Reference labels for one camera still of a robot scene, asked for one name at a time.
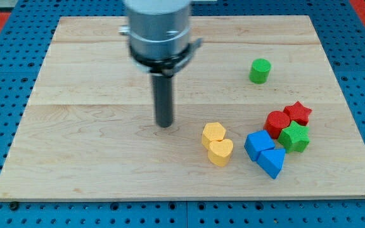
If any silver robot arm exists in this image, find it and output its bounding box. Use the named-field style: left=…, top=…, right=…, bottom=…
left=120, top=0, right=202, bottom=77

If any red star block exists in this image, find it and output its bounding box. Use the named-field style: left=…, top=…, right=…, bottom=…
left=283, top=101, right=312, bottom=126

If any green star block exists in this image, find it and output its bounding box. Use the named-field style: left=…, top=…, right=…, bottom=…
left=277, top=120, right=310, bottom=153

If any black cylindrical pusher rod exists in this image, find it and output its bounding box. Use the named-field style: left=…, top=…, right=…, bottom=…
left=151, top=74, right=173, bottom=128

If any yellow hexagon block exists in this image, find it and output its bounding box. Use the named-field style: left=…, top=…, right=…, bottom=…
left=202, top=122, right=226, bottom=149

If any yellow heart block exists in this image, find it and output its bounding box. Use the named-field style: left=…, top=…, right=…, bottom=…
left=207, top=139, right=234, bottom=167

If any wooden board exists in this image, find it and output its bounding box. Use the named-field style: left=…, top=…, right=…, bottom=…
left=0, top=15, right=365, bottom=202

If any blue cube block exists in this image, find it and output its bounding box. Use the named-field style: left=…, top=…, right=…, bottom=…
left=244, top=130, right=275, bottom=162

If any green cylinder block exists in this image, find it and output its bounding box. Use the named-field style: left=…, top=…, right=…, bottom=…
left=249, top=58, right=271, bottom=84

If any red cylinder block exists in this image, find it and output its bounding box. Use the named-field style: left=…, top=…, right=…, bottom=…
left=263, top=110, right=290, bottom=139

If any blue triangle block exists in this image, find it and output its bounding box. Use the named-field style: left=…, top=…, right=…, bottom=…
left=257, top=148, right=286, bottom=179

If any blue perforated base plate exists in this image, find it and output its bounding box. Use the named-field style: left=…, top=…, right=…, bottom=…
left=0, top=0, right=365, bottom=227

